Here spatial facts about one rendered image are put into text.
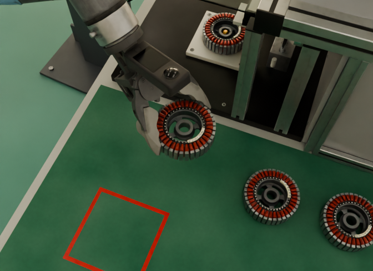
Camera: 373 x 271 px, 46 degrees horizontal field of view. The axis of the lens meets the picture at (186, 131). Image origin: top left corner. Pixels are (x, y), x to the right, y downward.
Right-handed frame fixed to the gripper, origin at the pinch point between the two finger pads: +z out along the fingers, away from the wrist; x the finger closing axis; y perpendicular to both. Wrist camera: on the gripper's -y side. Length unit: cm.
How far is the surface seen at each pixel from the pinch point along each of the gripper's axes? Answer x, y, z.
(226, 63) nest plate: -25.7, 19.3, 3.7
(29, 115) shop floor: 7, 130, 10
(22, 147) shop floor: 18, 122, 17
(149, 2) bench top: -29, 45, -14
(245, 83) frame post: -17.5, 3.1, 2.4
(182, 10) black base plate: -31.7, 35.9, -8.9
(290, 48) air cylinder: -36.8, 9.5, 7.0
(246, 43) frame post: -16.8, -4.6, -7.3
